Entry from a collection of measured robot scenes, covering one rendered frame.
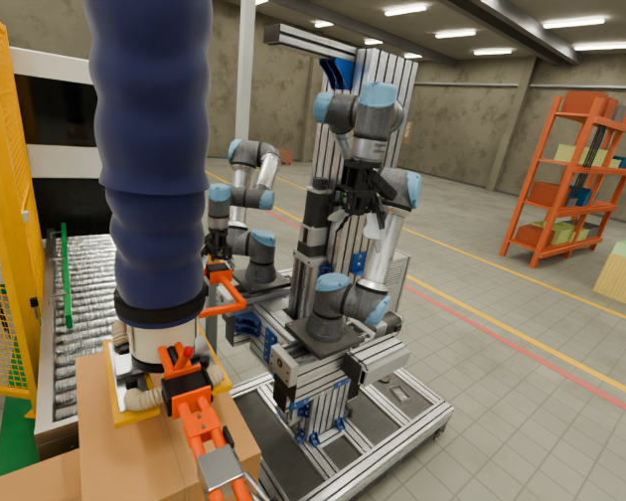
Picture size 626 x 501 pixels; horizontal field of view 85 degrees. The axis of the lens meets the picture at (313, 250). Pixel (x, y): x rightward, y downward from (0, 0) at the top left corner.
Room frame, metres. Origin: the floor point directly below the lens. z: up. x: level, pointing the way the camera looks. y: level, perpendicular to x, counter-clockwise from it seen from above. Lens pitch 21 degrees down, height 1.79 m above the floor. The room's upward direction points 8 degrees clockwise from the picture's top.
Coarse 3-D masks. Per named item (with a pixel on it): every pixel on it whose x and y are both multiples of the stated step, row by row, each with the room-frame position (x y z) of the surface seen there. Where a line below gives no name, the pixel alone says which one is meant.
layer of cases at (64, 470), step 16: (48, 464) 0.80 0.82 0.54; (64, 464) 0.81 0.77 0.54; (0, 480) 0.73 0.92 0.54; (16, 480) 0.74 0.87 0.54; (32, 480) 0.74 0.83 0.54; (48, 480) 0.75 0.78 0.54; (64, 480) 0.76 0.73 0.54; (0, 496) 0.69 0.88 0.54; (16, 496) 0.69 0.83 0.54; (32, 496) 0.70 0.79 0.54; (48, 496) 0.70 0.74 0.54; (64, 496) 0.71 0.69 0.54; (80, 496) 0.72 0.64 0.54
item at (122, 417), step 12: (108, 348) 0.82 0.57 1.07; (120, 348) 0.79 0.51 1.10; (108, 360) 0.77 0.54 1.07; (108, 372) 0.73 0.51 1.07; (144, 372) 0.75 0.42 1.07; (108, 384) 0.69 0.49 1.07; (120, 384) 0.69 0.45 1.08; (132, 384) 0.67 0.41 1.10; (144, 384) 0.70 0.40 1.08; (120, 396) 0.65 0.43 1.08; (120, 408) 0.62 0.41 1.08; (156, 408) 0.63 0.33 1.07; (120, 420) 0.58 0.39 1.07; (132, 420) 0.60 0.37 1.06
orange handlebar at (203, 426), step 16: (240, 304) 0.97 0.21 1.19; (160, 352) 0.70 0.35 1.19; (176, 352) 0.71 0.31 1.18; (192, 416) 0.52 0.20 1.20; (208, 416) 0.52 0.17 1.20; (192, 432) 0.48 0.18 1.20; (208, 432) 0.50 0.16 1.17; (192, 448) 0.46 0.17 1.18; (240, 480) 0.40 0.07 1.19; (240, 496) 0.38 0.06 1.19
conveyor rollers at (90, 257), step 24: (72, 240) 2.65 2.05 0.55; (96, 240) 2.75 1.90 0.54; (72, 264) 2.27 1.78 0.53; (96, 264) 2.29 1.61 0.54; (72, 288) 1.91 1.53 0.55; (96, 288) 1.98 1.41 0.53; (96, 312) 1.70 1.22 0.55; (72, 336) 1.47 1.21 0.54; (96, 336) 1.53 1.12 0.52; (72, 360) 1.31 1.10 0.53; (72, 384) 1.17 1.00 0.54; (72, 408) 1.04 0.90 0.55
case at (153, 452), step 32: (96, 384) 0.80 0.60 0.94; (160, 384) 0.84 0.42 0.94; (96, 416) 0.69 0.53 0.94; (160, 416) 0.72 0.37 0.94; (224, 416) 0.75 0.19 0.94; (96, 448) 0.60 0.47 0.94; (128, 448) 0.61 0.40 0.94; (160, 448) 0.62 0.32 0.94; (256, 448) 0.66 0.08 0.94; (96, 480) 0.52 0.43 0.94; (128, 480) 0.53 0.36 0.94; (160, 480) 0.54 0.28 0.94; (192, 480) 0.55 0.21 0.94; (256, 480) 0.65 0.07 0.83
